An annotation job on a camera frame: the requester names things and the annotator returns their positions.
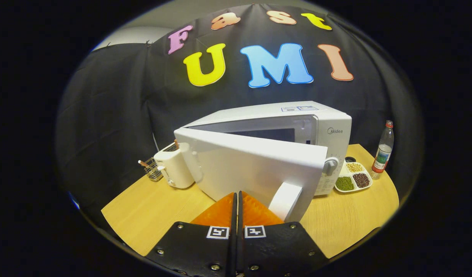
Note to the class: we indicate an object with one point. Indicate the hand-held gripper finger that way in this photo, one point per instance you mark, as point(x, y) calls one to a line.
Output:
point(240, 215)
point(234, 215)

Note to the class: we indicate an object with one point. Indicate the white toaster oven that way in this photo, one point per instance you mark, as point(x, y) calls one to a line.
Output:
point(251, 161)

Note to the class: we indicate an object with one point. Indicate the white pop-up toaster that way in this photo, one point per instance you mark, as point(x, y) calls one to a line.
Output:
point(176, 169)

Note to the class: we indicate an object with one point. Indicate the orange and white pen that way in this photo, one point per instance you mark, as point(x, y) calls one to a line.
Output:
point(142, 163)

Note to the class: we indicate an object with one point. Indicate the white divided dish of beans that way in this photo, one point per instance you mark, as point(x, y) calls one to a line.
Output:
point(353, 181)

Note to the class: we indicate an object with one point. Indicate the clear bottle with red label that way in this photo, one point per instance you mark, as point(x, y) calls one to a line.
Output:
point(382, 157)

